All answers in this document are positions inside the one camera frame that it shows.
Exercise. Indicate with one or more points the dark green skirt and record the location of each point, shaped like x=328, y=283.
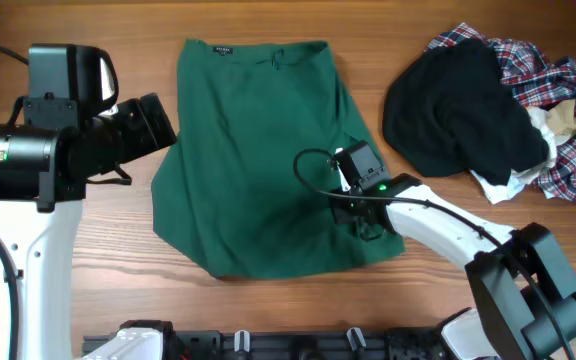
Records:
x=243, y=191

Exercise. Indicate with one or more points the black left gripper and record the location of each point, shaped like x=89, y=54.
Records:
x=152, y=132

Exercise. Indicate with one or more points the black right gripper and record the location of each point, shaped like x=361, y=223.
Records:
x=342, y=215

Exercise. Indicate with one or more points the black garment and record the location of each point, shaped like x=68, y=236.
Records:
x=449, y=112

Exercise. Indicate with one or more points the beige garment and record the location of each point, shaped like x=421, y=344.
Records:
x=561, y=119

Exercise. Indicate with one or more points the red plaid shirt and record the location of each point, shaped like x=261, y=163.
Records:
x=535, y=81

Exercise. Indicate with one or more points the white garment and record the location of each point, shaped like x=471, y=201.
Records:
x=518, y=180

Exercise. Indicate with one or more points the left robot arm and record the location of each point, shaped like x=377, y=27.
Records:
x=69, y=131

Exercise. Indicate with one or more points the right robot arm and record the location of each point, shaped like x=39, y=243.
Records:
x=522, y=283

